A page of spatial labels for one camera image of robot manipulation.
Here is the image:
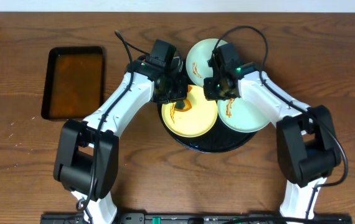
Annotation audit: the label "green and orange sponge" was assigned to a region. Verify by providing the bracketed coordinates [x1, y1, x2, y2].
[174, 98, 192, 112]

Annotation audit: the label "yellow plate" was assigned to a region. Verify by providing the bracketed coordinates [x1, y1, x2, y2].
[161, 85, 218, 138]

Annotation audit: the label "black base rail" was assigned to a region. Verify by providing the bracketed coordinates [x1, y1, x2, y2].
[39, 212, 353, 224]

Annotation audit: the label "round black serving tray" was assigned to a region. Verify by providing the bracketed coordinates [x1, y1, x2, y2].
[157, 62, 258, 154]

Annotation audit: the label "light green plate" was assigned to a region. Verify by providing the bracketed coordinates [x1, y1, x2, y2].
[217, 98, 270, 133]
[186, 39, 218, 87]

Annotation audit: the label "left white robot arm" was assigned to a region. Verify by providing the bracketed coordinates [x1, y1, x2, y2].
[54, 60, 187, 223]

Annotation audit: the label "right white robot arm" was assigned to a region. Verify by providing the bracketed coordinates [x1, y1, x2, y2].
[204, 60, 349, 220]

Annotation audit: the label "black rectangular water tray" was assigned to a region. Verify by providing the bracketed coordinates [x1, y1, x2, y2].
[41, 46, 106, 120]

